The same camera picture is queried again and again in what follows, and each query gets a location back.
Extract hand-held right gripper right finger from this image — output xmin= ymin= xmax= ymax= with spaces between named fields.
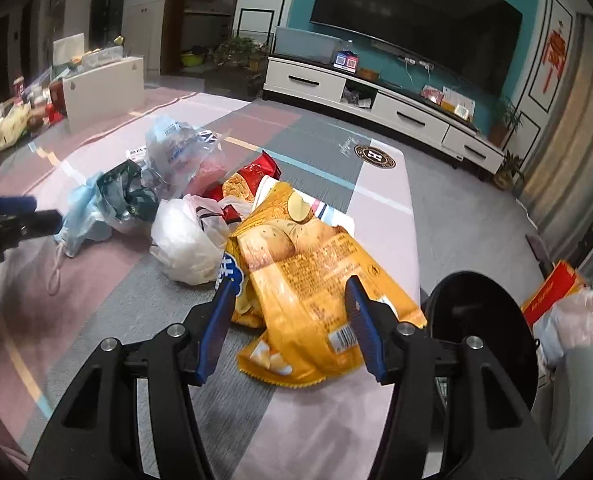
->
xmin=345 ymin=275 xmax=559 ymax=480

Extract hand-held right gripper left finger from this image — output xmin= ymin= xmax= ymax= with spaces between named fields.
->
xmin=26 ymin=285 xmax=237 ymax=480

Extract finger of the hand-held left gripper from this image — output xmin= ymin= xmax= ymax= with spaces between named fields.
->
xmin=0 ymin=209 xmax=63 ymax=262
xmin=0 ymin=195 xmax=38 ymax=217

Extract blue face mask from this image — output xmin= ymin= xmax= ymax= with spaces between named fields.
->
xmin=46 ymin=170 xmax=114 ymax=296

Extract yellow potato chip bag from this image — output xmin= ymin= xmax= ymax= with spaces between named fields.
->
xmin=225 ymin=181 xmax=427 ymax=390

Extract white plastic bag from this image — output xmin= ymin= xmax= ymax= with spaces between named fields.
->
xmin=150 ymin=194 xmax=250 ymax=286

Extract green bag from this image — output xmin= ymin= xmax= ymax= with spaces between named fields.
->
xmin=96 ymin=160 xmax=160 ymax=223

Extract black trash bin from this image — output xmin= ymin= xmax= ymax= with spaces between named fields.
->
xmin=420 ymin=270 xmax=541 ymax=413

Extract red snack bag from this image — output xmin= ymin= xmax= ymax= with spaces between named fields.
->
xmin=204 ymin=150 xmax=282 ymax=226

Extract clear blue-printed plastic bag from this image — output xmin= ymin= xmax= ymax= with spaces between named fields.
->
xmin=144 ymin=115 xmax=227 ymax=196

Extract pile of snack packets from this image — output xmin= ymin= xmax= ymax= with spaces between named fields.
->
xmin=0 ymin=75 xmax=68 ymax=161

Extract white board box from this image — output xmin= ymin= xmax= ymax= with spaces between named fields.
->
xmin=61 ymin=56 xmax=144 ymax=133

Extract pink packet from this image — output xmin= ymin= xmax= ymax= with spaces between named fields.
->
xmin=184 ymin=157 xmax=227 ymax=198

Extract white paper bag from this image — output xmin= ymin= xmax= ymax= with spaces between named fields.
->
xmin=52 ymin=33 xmax=86 ymax=66

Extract patterned coffee table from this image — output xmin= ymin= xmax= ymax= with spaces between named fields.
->
xmin=0 ymin=85 xmax=423 ymax=480

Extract red paper bag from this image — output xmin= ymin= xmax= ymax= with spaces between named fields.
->
xmin=520 ymin=260 xmax=589 ymax=331

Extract dark floor mat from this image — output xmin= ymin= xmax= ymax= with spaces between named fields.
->
xmin=526 ymin=234 xmax=553 ymax=272

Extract pink plastic bag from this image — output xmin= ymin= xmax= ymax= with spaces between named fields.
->
xmin=533 ymin=287 xmax=593 ymax=366

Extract potted plant in round pot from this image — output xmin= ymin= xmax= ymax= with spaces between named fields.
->
xmin=493 ymin=152 xmax=527 ymax=191

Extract white tv cabinet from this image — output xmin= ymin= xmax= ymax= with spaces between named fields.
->
xmin=262 ymin=55 xmax=507 ymax=181

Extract grey sofa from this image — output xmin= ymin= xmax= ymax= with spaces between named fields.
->
xmin=546 ymin=345 xmax=593 ymax=476

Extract white orange desk calendar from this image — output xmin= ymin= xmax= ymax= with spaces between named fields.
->
xmin=441 ymin=87 xmax=477 ymax=120

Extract potted plant in brown pot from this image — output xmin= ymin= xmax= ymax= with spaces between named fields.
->
xmin=489 ymin=100 xmax=524 ymax=148

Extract leafy green plants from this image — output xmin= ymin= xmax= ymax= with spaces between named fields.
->
xmin=214 ymin=35 xmax=270 ymax=68

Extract beige curtain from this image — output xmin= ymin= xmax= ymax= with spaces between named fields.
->
xmin=521 ymin=15 xmax=593 ymax=271

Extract glass fish tank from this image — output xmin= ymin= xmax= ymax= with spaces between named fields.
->
xmin=274 ymin=26 xmax=352 ymax=66

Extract large black television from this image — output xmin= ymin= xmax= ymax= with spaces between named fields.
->
xmin=309 ymin=0 xmax=524 ymax=96

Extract red knot wall ornament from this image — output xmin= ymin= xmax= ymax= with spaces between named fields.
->
xmin=541 ymin=20 xmax=569 ymax=106

